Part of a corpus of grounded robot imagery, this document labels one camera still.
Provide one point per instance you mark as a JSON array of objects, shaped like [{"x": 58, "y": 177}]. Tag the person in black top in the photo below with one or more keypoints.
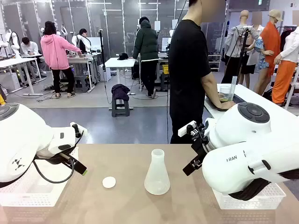
[{"x": 83, "y": 32}]

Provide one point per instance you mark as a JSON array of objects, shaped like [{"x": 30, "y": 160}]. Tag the black camera tripod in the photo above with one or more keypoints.
[{"x": 243, "y": 46}]

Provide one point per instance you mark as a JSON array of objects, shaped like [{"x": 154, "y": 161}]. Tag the person in dark green jacket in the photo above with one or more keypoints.
[{"x": 146, "y": 44}]

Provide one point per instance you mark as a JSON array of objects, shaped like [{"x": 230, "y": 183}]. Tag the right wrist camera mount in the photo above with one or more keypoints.
[{"x": 187, "y": 128}]

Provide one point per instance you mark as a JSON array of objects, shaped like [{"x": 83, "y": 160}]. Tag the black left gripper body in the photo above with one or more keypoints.
[{"x": 53, "y": 157}]

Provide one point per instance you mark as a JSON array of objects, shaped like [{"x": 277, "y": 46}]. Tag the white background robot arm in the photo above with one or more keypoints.
[
  {"x": 14, "y": 42},
  {"x": 75, "y": 40}
]

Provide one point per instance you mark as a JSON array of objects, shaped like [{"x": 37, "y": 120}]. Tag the grey step stool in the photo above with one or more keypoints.
[
  {"x": 120, "y": 113},
  {"x": 81, "y": 81}
]

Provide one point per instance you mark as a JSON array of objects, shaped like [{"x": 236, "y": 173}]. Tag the white computer tower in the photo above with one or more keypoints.
[{"x": 106, "y": 73}]

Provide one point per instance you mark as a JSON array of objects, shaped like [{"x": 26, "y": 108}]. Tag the mannequin in orange dress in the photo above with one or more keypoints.
[{"x": 271, "y": 44}]

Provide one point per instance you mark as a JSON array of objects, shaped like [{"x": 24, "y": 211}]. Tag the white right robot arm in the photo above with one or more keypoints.
[{"x": 233, "y": 168}]

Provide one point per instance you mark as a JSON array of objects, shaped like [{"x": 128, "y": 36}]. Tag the clear plastic beaker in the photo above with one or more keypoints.
[{"x": 225, "y": 93}]

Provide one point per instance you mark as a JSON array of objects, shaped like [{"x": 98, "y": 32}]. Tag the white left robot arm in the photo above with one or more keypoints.
[{"x": 21, "y": 130}]

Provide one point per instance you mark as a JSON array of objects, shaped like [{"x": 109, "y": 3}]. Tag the person in black t-shirt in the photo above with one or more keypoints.
[{"x": 187, "y": 70}]

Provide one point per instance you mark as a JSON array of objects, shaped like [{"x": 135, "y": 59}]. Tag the person in pink hoodie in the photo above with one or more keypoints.
[{"x": 54, "y": 53}]

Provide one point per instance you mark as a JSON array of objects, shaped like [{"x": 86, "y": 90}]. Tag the translucent graduated cylinder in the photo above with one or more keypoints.
[{"x": 234, "y": 86}]

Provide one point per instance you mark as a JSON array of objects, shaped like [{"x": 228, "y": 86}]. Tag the white shoe shelf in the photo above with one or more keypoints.
[{"x": 215, "y": 63}]

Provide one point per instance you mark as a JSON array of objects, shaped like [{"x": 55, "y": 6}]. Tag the black flat tray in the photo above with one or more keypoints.
[{"x": 239, "y": 99}]

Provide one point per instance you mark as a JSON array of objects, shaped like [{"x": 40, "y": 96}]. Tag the translucent plastic conical flask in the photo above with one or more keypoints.
[{"x": 157, "y": 179}]

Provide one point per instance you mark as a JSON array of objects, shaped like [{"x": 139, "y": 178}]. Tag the white perforated plastic basket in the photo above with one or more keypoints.
[{"x": 257, "y": 203}]

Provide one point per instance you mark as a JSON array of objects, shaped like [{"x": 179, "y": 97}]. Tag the seated person in white shirt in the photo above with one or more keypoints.
[{"x": 30, "y": 47}]

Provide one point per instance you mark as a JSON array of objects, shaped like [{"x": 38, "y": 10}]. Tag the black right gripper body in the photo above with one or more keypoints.
[{"x": 202, "y": 145}]

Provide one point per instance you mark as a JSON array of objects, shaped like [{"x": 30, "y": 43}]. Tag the mannequin in floral blue dress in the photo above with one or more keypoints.
[{"x": 261, "y": 58}]

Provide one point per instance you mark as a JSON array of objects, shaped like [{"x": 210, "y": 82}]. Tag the yellow cloth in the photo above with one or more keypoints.
[{"x": 2, "y": 95}]

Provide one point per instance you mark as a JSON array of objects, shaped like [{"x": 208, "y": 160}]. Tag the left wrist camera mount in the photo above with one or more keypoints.
[{"x": 82, "y": 131}]

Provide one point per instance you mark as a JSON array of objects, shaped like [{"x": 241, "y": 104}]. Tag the person's right hand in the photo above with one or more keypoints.
[{"x": 226, "y": 105}]

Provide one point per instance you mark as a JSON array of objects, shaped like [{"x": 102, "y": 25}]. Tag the black baseball cap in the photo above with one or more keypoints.
[{"x": 123, "y": 56}]

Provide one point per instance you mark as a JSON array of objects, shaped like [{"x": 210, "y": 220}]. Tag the person's right forearm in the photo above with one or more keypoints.
[{"x": 213, "y": 98}]

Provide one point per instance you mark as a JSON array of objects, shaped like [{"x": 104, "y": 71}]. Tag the dark crumpled cloth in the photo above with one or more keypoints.
[{"x": 120, "y": 92}]

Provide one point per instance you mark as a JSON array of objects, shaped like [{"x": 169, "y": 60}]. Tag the white perforated plastic tray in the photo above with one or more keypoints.
[{"x": 35, "y": 196}]

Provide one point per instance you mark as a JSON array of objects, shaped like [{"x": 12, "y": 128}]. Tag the mannequin in orange trousers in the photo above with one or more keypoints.
[{"x": 283, "y": 74}]

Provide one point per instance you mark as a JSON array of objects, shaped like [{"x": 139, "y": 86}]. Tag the white round flask cap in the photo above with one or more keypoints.
[{"x": 109, "y": 182}]

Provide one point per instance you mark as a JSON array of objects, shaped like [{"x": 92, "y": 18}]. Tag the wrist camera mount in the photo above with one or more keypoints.
[
  {"x": 82, "y": 131},
  {"x": 187, "y": 128}
]

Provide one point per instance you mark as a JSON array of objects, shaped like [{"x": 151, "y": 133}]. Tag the mannequin in grey shirt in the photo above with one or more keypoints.
[{"x": 233, "y": 39}]

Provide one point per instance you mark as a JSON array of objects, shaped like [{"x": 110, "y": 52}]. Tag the black camera stand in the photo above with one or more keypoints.
[{"x": 101, "y": 51}]

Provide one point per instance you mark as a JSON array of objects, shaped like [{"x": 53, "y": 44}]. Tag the white desk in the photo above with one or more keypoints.
[
  {"x": 119, "y": 63},
  {"x": 14, "y": 61},
  {"x": 79, "y": 59}
]

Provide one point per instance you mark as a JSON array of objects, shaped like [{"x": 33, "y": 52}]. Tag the yellow plastic crate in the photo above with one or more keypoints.
[{"x": 165, "y": 69}]

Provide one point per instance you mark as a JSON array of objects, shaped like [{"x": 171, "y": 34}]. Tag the grey workbench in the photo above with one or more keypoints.
[{"x": 163, "y": 57}]

